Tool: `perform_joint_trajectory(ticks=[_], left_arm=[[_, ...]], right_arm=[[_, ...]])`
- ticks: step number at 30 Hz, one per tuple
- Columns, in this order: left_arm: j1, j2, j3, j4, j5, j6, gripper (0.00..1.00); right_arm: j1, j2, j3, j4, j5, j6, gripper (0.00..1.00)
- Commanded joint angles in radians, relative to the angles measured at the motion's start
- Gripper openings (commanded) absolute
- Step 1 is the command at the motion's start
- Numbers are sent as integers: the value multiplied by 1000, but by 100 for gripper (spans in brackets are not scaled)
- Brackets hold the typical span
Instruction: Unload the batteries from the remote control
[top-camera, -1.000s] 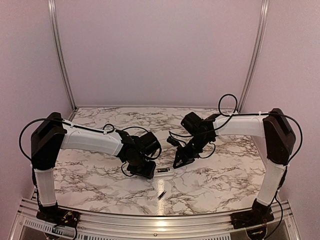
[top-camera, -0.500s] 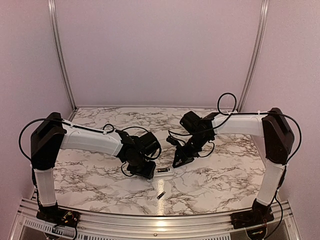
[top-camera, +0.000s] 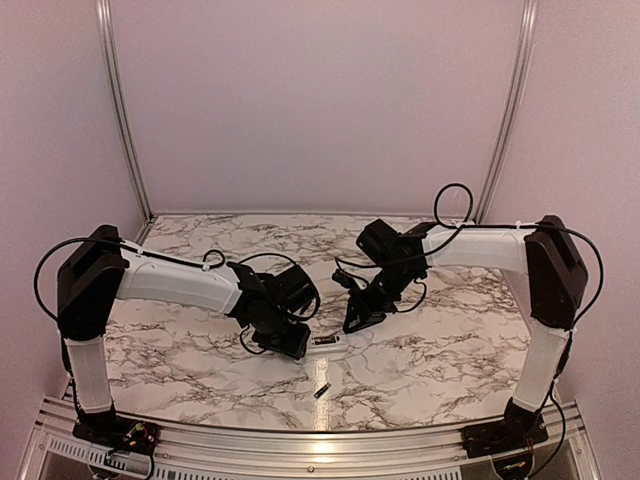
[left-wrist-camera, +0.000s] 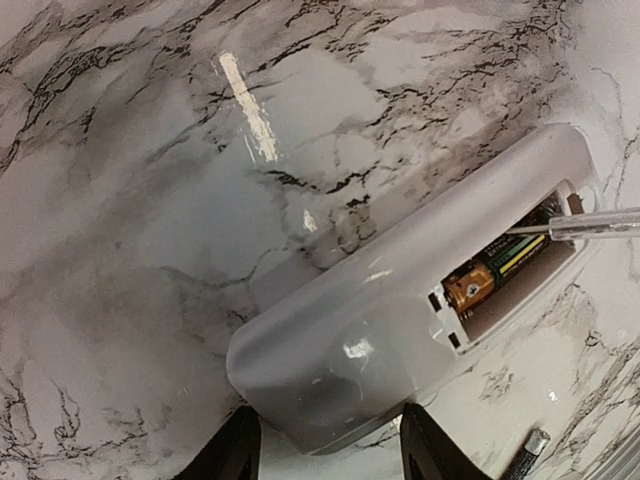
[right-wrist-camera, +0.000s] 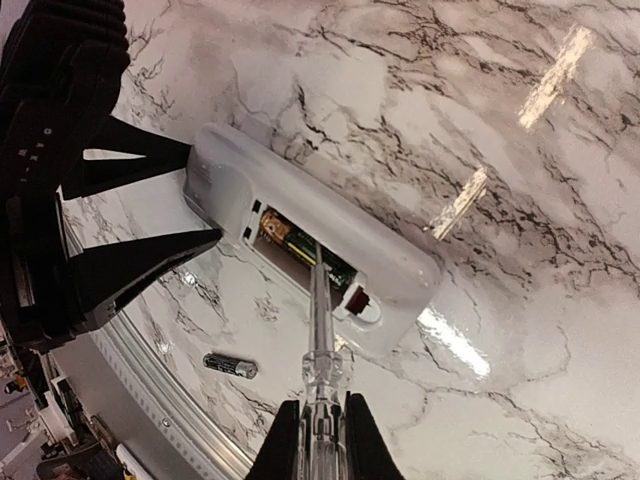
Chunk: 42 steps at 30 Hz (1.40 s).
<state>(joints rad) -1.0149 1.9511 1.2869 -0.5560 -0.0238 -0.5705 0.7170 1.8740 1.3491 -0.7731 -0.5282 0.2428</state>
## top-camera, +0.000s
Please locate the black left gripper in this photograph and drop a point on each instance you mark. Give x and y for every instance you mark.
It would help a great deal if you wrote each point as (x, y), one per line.
(295, 348)

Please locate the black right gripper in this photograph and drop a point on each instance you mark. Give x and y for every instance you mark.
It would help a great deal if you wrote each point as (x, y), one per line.
(368, 314)

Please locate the white remote control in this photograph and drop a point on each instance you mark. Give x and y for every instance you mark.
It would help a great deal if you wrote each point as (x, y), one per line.
(327, 345)

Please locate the black battery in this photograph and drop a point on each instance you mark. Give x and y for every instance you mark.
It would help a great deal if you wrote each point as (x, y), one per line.
(318, 342)
(322, 390)

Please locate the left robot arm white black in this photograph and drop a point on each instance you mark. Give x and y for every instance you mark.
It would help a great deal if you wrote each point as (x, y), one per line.
(207, 342)

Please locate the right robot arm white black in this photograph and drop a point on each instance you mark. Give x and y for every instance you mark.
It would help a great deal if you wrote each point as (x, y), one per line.
(455, 354)

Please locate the black battery in remote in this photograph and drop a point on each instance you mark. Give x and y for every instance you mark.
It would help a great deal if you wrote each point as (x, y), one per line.
(318, 342)

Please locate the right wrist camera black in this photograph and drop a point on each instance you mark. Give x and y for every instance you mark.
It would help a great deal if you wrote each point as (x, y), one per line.
(343, 279)

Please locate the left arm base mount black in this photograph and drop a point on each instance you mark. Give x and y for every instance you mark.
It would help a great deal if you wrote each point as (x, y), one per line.
(118, 433)

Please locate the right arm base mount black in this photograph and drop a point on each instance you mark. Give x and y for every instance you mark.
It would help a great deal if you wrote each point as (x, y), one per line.
(500, 436)

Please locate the right aluminium corner post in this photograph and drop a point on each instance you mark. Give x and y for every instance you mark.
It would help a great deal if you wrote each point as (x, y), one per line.
(515, 92)

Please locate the aluminium corner post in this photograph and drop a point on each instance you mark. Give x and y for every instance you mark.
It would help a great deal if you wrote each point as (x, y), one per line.
(108, 41)
(515, 92)

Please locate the left aluminium corner post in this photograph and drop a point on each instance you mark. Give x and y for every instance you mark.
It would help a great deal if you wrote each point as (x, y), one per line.
(108, 41)

